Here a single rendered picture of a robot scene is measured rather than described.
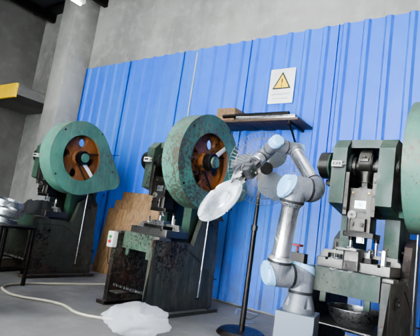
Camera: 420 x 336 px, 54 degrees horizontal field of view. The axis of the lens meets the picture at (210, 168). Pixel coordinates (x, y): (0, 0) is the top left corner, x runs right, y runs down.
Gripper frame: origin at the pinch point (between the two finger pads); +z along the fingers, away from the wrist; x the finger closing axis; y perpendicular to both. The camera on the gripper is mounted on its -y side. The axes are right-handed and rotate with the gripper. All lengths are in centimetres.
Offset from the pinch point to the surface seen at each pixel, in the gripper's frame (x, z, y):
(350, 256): 81, -38, 23
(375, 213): 68, -65, 31
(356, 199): 62, -69, 18
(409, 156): 30, -69, 61
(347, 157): 39, -86, 12
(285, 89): 31, -220, -128
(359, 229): 74, -55, 24
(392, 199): 63, -72, 41
